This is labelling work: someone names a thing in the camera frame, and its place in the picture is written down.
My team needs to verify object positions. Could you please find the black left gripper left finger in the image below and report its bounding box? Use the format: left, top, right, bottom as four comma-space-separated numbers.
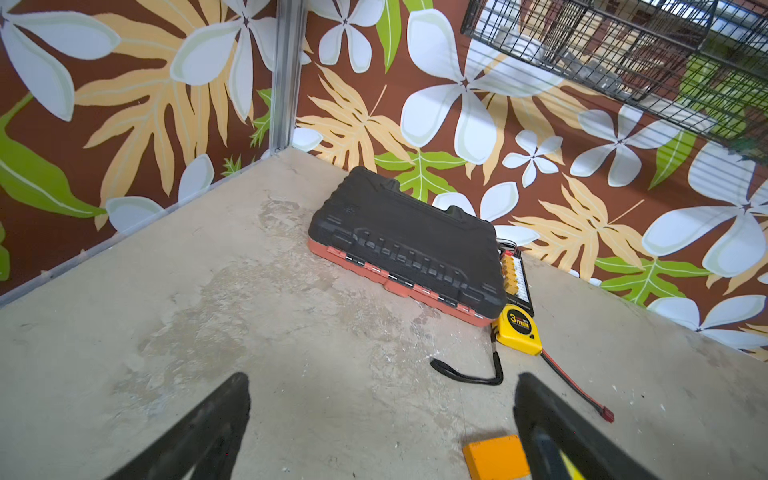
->
110, 372, 251, 479

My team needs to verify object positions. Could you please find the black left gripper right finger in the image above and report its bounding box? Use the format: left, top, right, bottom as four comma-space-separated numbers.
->
514, 372, 655, 479

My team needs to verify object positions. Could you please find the orange wood block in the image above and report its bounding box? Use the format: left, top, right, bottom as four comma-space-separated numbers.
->
462, 435, 531, 480

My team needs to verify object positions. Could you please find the yellow tape measure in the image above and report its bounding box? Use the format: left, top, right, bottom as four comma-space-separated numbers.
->
492, 304, 543, 356

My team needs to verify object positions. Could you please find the black and red tool case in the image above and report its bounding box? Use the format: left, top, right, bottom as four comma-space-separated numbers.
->
308, 166, 507, 327

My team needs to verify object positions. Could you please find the red black cable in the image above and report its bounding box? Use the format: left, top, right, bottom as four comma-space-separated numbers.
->
539, 349, 616, 424

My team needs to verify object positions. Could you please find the black wrist strap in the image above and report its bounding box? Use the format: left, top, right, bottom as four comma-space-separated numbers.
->
430, 341, 505, 387

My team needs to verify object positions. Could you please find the black wire basket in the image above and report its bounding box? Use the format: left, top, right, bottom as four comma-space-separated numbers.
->
461, 0, 767, 164

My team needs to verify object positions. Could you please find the aluminium frame post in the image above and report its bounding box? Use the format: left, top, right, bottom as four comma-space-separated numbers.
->
269, 0, 308, 154

